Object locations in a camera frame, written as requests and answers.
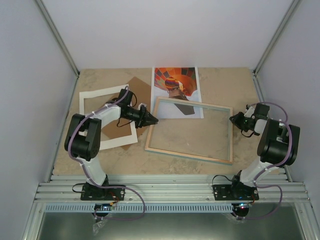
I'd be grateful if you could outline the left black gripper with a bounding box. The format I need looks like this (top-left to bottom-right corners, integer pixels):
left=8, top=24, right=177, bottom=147
left=122, top=105, right=159, bottom=129

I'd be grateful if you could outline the clear plastic sheet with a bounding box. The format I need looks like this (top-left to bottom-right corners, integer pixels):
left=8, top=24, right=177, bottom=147
left=149, top=99, right=231, bottom=162

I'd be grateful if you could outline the hot air balloon photo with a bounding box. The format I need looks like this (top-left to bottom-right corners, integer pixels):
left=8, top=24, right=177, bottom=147
left=150, top=67, right=204, bottom=119

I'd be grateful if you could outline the white mat board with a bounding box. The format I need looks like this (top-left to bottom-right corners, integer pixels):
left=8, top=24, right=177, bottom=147
left=79, top=84, right=138, bottom=150

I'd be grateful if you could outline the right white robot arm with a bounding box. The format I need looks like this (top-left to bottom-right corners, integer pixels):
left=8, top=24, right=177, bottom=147
left=229, top=102, right=301, bottom=200

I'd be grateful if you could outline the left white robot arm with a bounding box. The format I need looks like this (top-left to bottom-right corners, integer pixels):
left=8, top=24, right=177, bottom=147
left=64, top=86, right=159, bottom=200

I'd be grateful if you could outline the brown cardboard backing board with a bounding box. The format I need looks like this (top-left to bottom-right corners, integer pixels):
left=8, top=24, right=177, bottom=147
left=101, top=77, right=151, bottom=140

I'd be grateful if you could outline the right small circuit board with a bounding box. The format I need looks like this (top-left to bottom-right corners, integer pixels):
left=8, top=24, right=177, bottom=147
left=235, top=202, right=252, bottom=209

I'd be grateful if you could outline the small circuit board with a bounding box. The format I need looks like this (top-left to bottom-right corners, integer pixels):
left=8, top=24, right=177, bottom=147
left=93, top=202, right=117, bottom=211
left=235, top=202, right=252, bottom=209

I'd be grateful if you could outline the left small circuit board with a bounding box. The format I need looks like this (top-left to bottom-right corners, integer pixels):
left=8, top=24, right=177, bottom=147
left=93, top=202, right=117, bottom=211

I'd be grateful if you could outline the clear plastic bag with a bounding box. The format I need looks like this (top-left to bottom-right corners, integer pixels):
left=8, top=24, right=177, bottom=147
left=92, top=219, right=106, bottom=236

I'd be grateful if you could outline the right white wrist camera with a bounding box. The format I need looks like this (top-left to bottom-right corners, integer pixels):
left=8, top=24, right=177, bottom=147
left=244, top=105, right=255, bottom=118

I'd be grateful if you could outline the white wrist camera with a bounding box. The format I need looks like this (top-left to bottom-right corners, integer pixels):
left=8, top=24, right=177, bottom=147
left=244, top=105, right=255, bottom=118
left=138, top=103, right=147, bottom=109

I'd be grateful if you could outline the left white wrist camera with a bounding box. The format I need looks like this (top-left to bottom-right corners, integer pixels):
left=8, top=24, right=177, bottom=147
left=138, top=103, right=147, bottom=109

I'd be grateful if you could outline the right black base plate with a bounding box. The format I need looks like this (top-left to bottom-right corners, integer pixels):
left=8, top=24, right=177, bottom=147
left=212, top=184, right=260, bottom=201

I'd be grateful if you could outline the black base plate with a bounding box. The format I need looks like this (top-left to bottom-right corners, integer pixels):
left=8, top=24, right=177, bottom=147
left=212, top=184, right=260, bottom=201
left=80, top=183, right=125, bottom=202

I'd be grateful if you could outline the grey slotted cable duct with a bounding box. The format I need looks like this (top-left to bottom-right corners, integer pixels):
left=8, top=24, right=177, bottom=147
left=44, top=203, right=233, bottom=214

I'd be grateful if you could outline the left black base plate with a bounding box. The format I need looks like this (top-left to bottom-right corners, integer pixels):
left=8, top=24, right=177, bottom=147
left=80, top=183, right=125, bottom=202

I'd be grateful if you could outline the aluminium rail base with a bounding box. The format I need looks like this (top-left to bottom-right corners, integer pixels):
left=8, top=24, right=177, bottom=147
left=34, top=169, right=310, bottom=203

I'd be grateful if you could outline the right aluminium corner post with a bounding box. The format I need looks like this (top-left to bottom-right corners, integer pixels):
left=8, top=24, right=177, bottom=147
left=252, top=0, right=302, bottom=77

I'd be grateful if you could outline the aluminium corner post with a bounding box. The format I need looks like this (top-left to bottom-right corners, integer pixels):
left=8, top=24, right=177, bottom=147
left=252, top=0, right=302, bottom=77
left=34, top=0, right=80, bottom=78

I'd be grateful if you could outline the left aluminium corner post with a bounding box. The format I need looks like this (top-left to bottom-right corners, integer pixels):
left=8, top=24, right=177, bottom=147
left=34, top=0, right=80, bottom=78

